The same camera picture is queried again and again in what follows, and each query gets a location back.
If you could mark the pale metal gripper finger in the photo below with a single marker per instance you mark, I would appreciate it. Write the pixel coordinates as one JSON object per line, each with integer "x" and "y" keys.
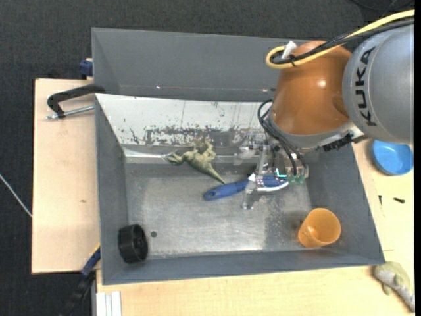
{"x": 260, "y": 160}
{"x": 249, "y": 196}

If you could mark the grey metal bin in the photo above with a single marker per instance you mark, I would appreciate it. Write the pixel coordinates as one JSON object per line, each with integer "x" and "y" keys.
{"x": 197, "y": 222}

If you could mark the green toy dinosaur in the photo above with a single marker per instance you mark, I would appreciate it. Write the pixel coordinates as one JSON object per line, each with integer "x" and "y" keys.
{"x": 201, "y": 161}

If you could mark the orange plastic cup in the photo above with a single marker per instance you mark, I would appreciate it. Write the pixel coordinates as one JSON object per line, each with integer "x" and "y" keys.
{"x": 320, "y": 229}

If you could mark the blue bowl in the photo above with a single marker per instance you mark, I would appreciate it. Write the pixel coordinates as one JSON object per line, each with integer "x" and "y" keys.
{"x": 393, "y": 160}

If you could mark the small black screw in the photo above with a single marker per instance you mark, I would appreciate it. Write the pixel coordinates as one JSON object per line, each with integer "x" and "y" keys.
{"x": 399, "y": 200}

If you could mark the black toy wheel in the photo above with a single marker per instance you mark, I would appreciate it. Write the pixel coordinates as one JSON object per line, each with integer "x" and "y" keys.
{"x": 132, "y": 244}

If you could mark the pale wood board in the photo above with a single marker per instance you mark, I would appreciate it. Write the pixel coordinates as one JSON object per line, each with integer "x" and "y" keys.
{"x": 62, "y": 183}

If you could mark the black cylinder on white bracket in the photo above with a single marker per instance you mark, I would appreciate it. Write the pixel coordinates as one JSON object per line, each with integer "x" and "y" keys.
{"x": 338, "y": 143}

